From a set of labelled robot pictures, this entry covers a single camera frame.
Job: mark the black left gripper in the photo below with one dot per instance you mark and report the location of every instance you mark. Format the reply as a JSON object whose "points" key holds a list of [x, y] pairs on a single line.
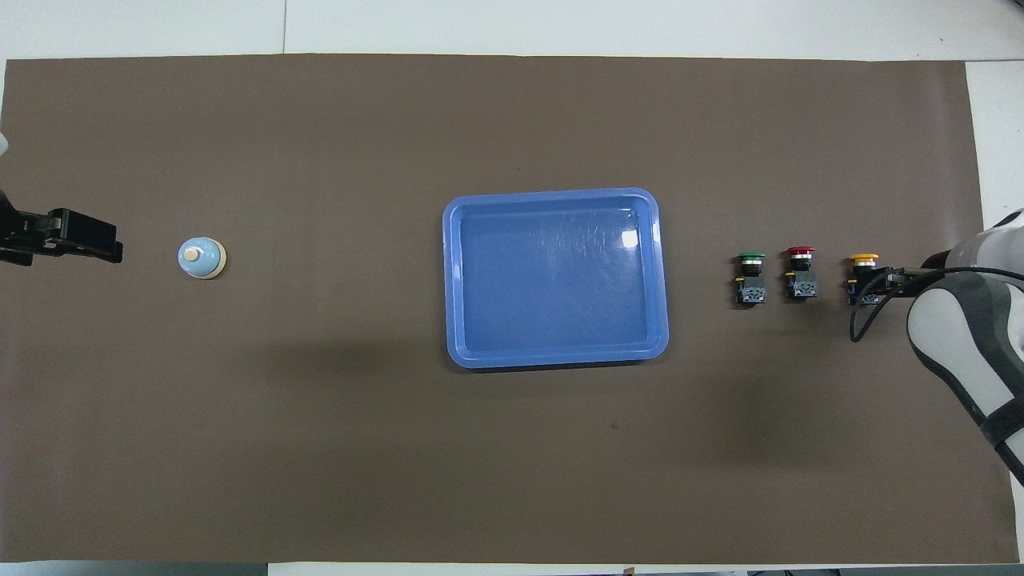
{"points": [[24, 234]]}

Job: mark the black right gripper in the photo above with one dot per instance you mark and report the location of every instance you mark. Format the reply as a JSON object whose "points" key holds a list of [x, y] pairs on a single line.
{"points": [[906, 283]]}

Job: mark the yellow mushroom push button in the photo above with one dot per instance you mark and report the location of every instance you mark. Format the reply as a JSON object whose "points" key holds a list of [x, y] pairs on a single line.
{"points": [[864, 260]]}

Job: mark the red mushroom push button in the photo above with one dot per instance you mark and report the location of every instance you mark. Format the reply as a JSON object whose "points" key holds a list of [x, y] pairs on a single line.
{"points": [[800, 286]]}

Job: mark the green mushroom push button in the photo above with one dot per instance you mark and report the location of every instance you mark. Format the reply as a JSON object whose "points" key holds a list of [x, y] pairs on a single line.
{"points": [[750, 293]]}

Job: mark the light blue desk bell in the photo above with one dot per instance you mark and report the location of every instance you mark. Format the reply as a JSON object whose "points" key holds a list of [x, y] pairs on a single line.
{"points": [[206, 262]]}

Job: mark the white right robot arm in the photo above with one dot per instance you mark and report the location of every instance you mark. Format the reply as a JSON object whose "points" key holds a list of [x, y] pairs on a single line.
{"points": [[960, 336]]}

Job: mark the blue plastic tray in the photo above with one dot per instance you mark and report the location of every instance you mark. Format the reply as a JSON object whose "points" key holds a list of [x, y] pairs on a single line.
{"points": [[552, 280]]}

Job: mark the brown table mat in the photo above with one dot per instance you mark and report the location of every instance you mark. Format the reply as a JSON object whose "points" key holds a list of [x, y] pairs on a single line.
{"points": [[320, 448]]}

